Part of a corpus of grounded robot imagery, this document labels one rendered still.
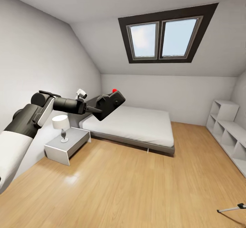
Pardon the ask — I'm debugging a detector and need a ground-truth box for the digital camera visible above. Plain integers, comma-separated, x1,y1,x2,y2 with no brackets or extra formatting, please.
93,89,126,121

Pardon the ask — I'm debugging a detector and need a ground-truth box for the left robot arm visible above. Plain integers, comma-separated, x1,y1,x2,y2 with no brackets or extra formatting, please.
0,89,103,195

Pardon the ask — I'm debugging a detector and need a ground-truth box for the camera tripod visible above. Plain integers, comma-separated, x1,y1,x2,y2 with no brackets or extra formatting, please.
217,203,246,213

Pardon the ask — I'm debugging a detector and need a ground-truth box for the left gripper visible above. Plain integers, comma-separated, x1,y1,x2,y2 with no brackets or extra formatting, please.
64,98,103,115

